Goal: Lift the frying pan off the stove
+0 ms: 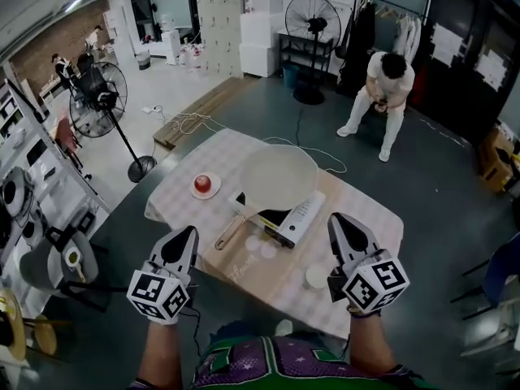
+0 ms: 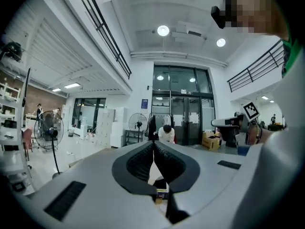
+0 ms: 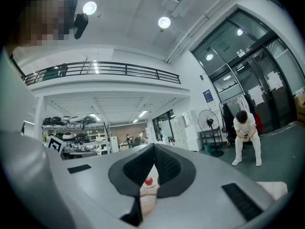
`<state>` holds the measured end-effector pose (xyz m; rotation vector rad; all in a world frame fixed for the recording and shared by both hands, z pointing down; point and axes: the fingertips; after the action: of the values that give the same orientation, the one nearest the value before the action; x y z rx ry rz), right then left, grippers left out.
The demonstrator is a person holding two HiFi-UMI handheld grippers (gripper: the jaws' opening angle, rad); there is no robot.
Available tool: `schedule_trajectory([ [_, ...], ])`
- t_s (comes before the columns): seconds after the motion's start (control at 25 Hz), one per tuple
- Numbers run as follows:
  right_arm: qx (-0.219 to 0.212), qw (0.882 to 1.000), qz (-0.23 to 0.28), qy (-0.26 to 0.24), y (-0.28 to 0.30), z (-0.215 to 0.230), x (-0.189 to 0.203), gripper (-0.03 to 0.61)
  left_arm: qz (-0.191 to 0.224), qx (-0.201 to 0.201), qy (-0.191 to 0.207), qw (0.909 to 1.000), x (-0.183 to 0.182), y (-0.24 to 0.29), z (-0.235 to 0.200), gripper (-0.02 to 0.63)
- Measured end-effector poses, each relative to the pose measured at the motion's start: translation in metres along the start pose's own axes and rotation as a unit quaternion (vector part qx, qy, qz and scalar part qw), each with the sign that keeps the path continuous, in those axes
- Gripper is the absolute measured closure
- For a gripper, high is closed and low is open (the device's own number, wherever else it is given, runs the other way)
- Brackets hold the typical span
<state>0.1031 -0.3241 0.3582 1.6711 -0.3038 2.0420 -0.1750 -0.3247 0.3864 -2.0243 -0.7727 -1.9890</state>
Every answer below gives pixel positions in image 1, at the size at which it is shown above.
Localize grey chair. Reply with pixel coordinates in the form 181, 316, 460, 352
19, 224, 128, 313

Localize purple and green jersey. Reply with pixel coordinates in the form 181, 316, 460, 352
133, 331, 431, 390

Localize blue chair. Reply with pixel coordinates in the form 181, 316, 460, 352
449, 228, 520, 333

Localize cream frying pan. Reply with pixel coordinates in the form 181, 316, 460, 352
214, 144, 319, 252

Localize grey waste bin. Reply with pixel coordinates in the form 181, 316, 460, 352
134, 50, 153, 72

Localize grey metal lockers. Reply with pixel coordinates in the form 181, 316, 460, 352
194, 0, 248, 79

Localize beige table mat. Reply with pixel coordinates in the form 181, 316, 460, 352
201, 167, 369, 313

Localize person's right forearm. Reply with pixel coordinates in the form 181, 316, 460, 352
348, 311, 398, 377

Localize pink plate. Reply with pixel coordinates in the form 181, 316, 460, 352
189, 171, 223, 200

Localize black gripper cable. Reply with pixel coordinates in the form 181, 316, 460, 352
178, 282, 205, 359

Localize stack of white boxes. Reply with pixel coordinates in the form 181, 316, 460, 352
238, 11, 282, 79

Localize checkered tablecloth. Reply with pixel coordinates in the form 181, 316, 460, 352
144, 128, 405, 340

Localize wooden boards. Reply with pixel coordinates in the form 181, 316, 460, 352
152, 76, 245, 151

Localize blue waste bin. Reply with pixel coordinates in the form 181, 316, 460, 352
282, 63, 301, 90

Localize small pan with wooden handle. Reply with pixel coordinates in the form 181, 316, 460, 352
62, 246, 89, 284

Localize white storage shelf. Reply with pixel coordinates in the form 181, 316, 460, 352
0, 77, 111, 267

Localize black standing fan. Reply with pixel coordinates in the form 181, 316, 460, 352
68, 60, 158, 184
284, 0, 343, 106

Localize black hanging garment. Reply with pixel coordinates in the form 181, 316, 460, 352
337, 1, 377, 98

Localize yellow stool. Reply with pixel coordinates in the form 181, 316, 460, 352
0, 289, 59, 362

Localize white floor cable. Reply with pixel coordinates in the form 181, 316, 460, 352
161, 110, 349, 175

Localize small white bowl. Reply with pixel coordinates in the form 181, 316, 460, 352
305, 265, 331, 290

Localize person's left forearm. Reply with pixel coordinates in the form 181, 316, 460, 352
136, 319, 183, 386

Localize cardboard box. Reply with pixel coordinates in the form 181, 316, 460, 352
476, 124, 518, 193

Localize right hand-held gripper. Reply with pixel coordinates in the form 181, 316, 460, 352
327, 212, 410, 314

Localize black clothes rack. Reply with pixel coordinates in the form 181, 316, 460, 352
350, 0, 432, 56

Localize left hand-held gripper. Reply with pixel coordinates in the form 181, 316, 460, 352
126, 225, 201, 326

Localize white hanging garments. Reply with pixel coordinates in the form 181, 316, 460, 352
392, 13, 424, 65

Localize black metal rack table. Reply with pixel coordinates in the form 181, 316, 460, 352
277, 30, 335, 85

